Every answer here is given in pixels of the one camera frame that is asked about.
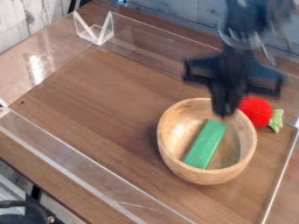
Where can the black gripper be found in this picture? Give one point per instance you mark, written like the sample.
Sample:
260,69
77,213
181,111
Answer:
236,69

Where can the brown wooden bowl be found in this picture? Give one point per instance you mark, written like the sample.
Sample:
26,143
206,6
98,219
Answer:
178,126

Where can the green rectangular block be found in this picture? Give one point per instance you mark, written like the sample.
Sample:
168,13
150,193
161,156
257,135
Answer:
205,144

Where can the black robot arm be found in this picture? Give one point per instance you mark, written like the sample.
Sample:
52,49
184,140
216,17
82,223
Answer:
248,19

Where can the red plush strawberry toy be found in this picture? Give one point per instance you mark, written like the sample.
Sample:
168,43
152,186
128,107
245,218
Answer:
261,114

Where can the clear acrylic front barrier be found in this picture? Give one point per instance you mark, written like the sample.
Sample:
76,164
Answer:
85,186

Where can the black metal stand base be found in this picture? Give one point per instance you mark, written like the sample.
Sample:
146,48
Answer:
34,211

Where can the clear acrylic corner bracket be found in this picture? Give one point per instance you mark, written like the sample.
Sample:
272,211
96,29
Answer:
94,34

